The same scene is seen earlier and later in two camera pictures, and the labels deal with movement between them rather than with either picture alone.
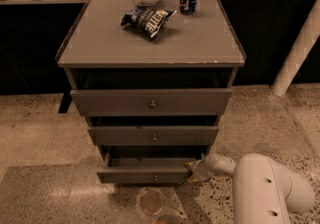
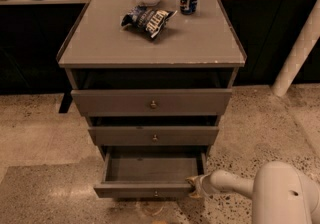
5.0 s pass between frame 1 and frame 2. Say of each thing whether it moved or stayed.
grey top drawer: stayed
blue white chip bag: stayed
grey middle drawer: stayed
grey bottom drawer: moved
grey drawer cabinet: stayed
